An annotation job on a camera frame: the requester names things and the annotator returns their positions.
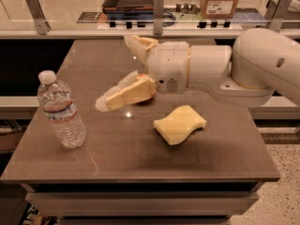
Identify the brown cardboard box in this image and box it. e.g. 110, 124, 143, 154
201, 0, 239, 19

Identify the red apple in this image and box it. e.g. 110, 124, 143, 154
137, 74, 157, 103

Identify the right metal rail bracket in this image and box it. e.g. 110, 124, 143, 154
264, 0, 300, 31

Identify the yellow wavy sponge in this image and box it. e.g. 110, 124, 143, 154
153, 105, 206, 145

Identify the brown table with drawers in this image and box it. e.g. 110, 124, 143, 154
1, 39, 279, 224

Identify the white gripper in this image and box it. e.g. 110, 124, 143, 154
95, 35, 189, 112

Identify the middle metal rail bracket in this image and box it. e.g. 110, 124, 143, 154
153, 0, 164, 35

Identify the left metal rail bracket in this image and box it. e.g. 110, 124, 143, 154
25, 0, 51, 35

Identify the metal rail bracket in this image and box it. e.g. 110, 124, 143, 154
25, 0, 51, 35
153, 0, 164, 35
264, 0, 300, 31

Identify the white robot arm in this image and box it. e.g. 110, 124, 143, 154
95, 28, 300, 112

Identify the clear plastic water bottle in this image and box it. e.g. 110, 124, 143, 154
37, 70, 86, 148

